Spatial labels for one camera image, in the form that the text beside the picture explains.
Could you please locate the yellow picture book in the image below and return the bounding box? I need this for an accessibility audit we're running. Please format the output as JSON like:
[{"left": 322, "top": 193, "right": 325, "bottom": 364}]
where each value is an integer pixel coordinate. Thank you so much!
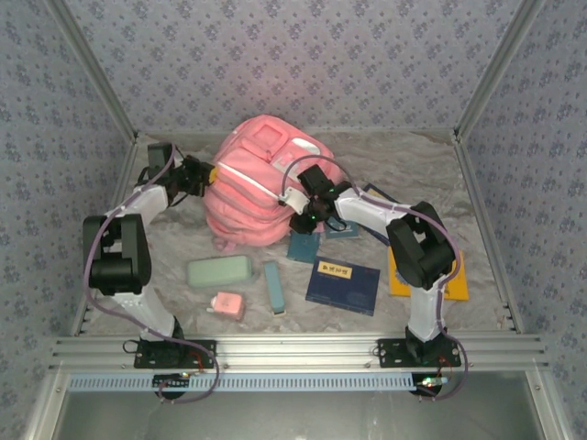
[{"left": 387, "top": 247, "right": 471, "bottom": 303}]

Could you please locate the aluminium frame post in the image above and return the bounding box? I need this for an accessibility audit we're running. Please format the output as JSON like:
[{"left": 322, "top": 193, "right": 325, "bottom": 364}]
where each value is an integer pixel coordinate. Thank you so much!
[
  {"left": 45, "top": 0, "right": 138, "bottom": 144},
  {"left": 452, "top": 0, "right": 548, "bottom": 144}
]

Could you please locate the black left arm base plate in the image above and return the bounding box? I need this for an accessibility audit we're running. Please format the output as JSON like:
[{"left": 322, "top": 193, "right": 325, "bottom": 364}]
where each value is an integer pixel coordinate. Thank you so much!
[{"left": 133, "top": 337, "right": 217, "bottom": 370}]

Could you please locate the light blue slotted cable duct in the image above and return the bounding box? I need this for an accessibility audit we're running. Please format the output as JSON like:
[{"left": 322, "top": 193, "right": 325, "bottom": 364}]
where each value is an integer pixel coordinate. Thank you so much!
[{"left": 67, "top": 371, "right": 421, "bottom": 393}]

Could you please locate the small black circuit board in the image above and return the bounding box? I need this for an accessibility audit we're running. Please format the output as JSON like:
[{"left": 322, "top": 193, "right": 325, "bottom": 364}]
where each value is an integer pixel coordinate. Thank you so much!
[
  {"left": 411, "top": 373, "right": 449, "bottom": 401},
  {"left": 152, "top": 373, "right": 192, "bottom": 401}
]

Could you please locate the small teal notebook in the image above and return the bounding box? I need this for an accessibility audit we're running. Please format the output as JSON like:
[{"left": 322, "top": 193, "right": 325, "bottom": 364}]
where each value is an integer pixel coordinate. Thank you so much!
[{"left": 286, "top": 230, "right": 322, "bottom": 264}]

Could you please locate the aluminium mounting rail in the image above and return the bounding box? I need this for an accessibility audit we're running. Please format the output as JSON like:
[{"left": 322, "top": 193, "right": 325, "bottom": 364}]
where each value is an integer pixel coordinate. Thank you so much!
[{"left": 49, "top": 333, "right": 550, "bottom": 372}]

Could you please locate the navy book with yellow label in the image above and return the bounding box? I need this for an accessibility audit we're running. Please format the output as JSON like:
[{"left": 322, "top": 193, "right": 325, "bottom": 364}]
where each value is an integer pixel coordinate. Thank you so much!
[
  {"left": 360, "top": 182, "right": 401, "bottom": 245},
  {"left": 305, "top": 256, "right": 382, "bottom": 317}
]

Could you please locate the long teal pencil box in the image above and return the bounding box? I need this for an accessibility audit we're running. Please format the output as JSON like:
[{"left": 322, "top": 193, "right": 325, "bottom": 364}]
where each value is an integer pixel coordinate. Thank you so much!
[{"left": 263, "top": 260, "right": 286, "bottom": 317}]

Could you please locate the pink student backpack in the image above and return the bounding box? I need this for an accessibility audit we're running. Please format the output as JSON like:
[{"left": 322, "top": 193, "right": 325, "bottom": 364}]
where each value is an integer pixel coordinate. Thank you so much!
[{"left": 203, "top": 115, "right": 343, "bottom": 251}]

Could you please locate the aluminium side rail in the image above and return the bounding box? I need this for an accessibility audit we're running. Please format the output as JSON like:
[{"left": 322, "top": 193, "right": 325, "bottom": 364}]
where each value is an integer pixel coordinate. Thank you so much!
[
  {"left": 68, "top": 136, "right": 139, "bottom": 338},
  {"left": 451, "top": 135, "right": 525, "bottom": 335}
]

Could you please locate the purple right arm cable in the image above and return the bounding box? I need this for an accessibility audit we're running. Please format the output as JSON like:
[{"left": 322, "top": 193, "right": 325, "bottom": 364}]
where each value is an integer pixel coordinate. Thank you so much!
[{"left": 280, "top": 154, "right": 470, "bottom": 402}]

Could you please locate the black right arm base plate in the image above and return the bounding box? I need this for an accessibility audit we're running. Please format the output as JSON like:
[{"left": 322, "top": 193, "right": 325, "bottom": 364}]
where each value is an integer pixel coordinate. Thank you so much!
[{"left": 376, "top": 337, "right": 462, "bottom": 370}]

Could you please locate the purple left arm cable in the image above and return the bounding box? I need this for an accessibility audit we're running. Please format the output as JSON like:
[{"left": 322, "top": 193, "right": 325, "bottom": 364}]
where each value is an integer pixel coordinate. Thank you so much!
[{"left": 82, "top": 144, "right": 222, "bottom": 405}]

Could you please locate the mint green pencil case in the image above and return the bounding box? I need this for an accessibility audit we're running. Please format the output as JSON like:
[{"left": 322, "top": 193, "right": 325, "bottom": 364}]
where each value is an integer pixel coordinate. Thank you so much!
[{"left": 185, "top": 255, "right": 257, "bottom": 289}]

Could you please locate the grey metal sheet panel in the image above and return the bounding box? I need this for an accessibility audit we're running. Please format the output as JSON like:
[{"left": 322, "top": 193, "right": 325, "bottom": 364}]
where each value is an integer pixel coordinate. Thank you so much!
[{"left": 22, "top": 369, "right": 570, "bottom": 440}]

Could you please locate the small pink plastic box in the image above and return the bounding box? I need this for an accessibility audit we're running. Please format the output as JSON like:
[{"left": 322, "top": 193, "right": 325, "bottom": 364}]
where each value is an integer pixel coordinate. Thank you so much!
[{"left": 206, "top": 291, "right": 247, "bottom": 322}]

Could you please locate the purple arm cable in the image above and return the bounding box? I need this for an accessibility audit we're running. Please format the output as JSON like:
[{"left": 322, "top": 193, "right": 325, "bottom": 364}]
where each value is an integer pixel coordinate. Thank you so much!
[
  {"left": 82, "top": 144, "right": 222, "bottom": 405},
  {"left": 280, "top": 154, "right": 470, "bottom": 402}
]

